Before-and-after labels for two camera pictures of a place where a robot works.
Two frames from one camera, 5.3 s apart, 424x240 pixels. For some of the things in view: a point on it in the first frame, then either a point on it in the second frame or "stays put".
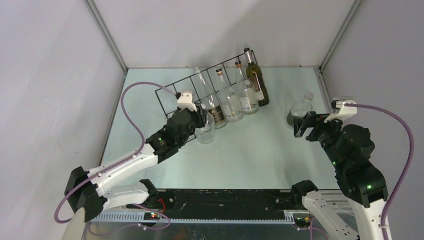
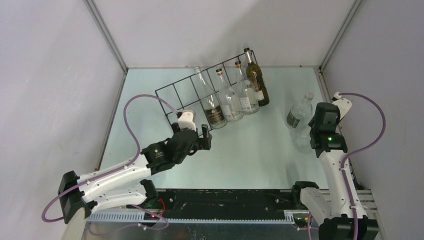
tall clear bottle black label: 210,102 stays put
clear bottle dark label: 300,108 stays put
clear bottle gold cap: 231,108 stays put
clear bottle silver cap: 206,135 -> 301,140
